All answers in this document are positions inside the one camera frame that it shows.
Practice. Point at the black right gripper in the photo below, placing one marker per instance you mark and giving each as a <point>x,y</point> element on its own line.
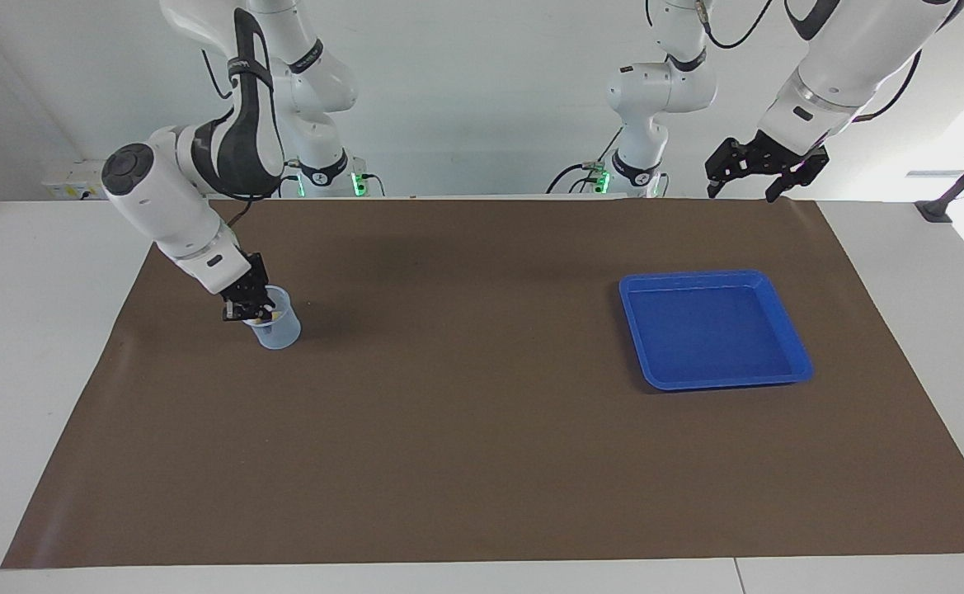
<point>249,280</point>

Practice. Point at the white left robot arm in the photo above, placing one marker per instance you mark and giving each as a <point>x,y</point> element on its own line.
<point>844,49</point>

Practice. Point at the translucent plastic cup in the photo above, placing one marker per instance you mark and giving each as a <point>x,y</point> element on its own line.
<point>282,334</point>

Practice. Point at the brown table mat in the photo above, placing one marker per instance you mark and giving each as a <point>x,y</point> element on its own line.
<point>465,429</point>

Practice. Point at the black clamp with pole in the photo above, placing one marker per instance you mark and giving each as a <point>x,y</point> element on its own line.
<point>939,210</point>

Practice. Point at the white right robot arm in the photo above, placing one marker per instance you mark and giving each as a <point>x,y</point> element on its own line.
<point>160,198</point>

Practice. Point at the green lit connector module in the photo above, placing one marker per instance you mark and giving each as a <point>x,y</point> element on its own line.
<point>359,183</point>
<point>600,177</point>

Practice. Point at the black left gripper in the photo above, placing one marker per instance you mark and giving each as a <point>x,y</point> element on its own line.
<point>774,153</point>

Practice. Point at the blue plastic tray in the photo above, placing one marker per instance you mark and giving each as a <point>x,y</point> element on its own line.
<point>712,330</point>

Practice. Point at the white power strip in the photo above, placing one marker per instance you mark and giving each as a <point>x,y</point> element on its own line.
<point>69,181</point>

